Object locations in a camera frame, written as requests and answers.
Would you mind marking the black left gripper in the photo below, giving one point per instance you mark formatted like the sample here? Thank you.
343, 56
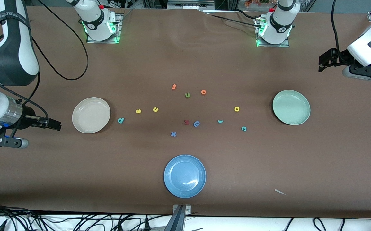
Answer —
335, 55

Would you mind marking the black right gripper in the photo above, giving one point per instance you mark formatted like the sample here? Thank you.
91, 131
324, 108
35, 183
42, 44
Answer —
29, 117

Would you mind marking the teal foam letter p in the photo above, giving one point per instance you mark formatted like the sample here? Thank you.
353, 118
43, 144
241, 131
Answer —
120, 120

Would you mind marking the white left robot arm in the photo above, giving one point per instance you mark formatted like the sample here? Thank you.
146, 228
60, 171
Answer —
280, 19

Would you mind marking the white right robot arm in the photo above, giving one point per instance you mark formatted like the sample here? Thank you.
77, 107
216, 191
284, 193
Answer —
28, 64

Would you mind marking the beige round plate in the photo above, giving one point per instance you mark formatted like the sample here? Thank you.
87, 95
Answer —
91, 115

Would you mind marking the green round plate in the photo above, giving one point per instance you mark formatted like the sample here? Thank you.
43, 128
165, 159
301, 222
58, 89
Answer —
291, 107

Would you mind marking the orange dried flowers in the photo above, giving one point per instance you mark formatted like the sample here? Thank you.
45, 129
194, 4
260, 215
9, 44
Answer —
256, 3

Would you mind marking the brown table cover sheet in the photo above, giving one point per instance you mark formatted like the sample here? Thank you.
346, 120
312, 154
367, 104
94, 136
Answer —
269, 160

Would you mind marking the white paper scrap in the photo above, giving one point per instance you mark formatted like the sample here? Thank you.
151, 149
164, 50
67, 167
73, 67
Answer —
280, 192

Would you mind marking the blue round plate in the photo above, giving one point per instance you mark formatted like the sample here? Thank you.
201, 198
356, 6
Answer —
184, 176

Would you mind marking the blue foam letter a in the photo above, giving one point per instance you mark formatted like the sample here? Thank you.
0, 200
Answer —
197, 123

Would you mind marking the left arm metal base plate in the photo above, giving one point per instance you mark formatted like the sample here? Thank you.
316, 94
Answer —
273, 46

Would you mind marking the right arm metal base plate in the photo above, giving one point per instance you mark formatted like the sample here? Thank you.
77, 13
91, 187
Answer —
101, 41

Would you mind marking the grey metal frame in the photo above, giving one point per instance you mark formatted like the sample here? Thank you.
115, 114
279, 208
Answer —
188, 4

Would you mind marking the grey metal mount bracket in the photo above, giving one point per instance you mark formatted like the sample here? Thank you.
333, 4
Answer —
180, 218

